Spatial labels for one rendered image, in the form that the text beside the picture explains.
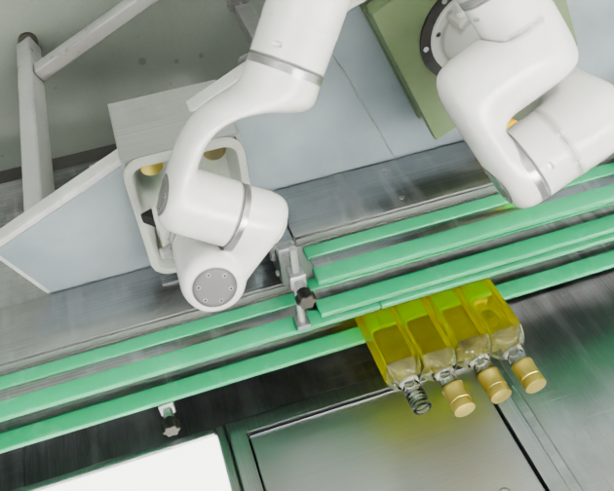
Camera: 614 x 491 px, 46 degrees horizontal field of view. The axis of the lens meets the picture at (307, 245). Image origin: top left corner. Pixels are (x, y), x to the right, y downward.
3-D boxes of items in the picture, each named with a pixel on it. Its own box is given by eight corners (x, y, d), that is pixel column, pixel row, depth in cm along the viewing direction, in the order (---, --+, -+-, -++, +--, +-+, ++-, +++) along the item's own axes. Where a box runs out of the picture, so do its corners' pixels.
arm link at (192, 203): (308, 75, 84) (249, 245, 87) (203, 34, 79) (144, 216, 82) (335, 81, 76) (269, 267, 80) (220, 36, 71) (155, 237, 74)
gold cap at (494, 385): (476, 384, 111) (489, 406, 108) (478, 369, 109) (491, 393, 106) (496, 377, 112) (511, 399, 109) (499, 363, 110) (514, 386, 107)
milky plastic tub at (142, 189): (147, 243, 121) (155, 279, 115) (111, 132, 105) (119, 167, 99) (248, 216, 124) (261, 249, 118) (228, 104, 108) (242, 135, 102)
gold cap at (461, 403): (440, 396, 111) (453, 420, 108) (441, 383, 108) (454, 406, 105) (461, 390, 111) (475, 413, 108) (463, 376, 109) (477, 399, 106)
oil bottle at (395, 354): (345, 301, 127) (392, 399, 112) (344, 280, 123) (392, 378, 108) (375, 292, 128) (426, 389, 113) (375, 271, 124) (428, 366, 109)
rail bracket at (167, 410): (153, 389, 127) (167, 453, 118) (144, 364, 122) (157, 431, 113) (176, 382, 128) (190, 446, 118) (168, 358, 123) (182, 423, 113)
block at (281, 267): (267, 259, 123) (279, 287, 119) (261, 218, 117) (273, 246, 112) (287, 254, 124) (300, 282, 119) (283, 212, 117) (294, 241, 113)
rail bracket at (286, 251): (281, 295, 120) (303, 353, 111) (269, 220, 108) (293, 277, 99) (298, 290, 120) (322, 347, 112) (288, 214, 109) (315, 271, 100)
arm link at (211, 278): (220, 188, 75) (302, 212, 79) (206, 154, 84) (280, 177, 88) (172, 310, 80) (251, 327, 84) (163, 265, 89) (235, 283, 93)
